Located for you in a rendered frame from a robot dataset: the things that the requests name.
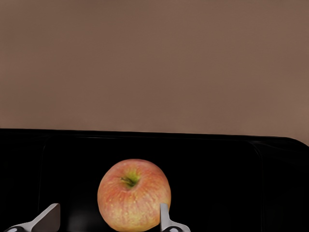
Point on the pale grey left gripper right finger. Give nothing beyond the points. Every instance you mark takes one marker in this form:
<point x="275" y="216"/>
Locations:
<point x="165" y="218"/>

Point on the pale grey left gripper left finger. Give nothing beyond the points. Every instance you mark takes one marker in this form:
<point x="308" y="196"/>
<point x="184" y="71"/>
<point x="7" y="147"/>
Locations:
<point x="46" y="218"/>

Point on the red yellow apple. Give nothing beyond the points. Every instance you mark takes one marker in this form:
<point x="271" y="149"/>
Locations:
<point x="131" y="195"/>

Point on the black tray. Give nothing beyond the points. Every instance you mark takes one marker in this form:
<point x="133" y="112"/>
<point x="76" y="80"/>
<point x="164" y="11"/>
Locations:
<point x="217" y="183"/>

